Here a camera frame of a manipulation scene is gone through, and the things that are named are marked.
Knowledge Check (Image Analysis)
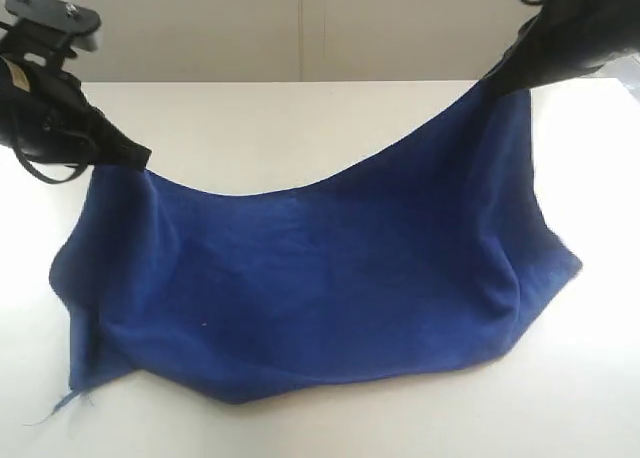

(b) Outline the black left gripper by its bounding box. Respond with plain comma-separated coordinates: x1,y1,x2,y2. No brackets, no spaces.
1,54,152,169

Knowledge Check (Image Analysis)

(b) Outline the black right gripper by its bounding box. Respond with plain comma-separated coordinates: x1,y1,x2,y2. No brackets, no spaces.
480,0,639,96

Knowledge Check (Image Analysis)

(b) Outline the blue microfiber cloth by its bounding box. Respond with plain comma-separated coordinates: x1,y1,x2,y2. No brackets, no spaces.
49,83,582,404

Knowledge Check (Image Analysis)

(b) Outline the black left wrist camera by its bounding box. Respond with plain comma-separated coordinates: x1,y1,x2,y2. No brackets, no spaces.
1,0,102,61

